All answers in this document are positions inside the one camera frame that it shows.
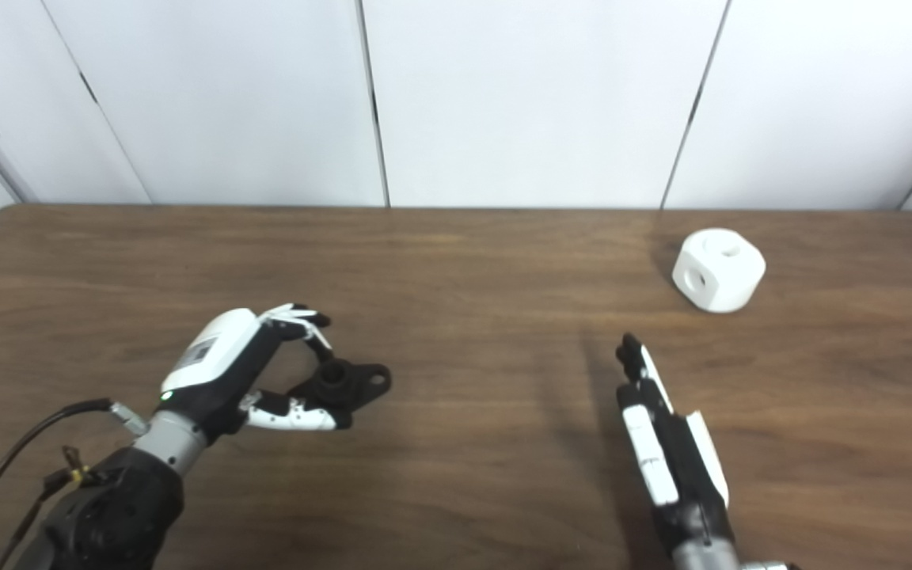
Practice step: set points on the black flanged holder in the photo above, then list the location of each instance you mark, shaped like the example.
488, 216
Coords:
345, 384

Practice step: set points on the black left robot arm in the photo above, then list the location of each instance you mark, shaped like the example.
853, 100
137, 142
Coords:
115, 507

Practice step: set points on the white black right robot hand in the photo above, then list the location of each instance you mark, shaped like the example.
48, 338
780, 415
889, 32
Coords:
682, 467

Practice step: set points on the round white plastic piece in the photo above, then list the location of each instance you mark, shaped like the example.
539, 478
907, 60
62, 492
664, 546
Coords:
729, 277

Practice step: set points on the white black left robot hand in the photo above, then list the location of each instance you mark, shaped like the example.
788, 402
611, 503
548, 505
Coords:
214, 352

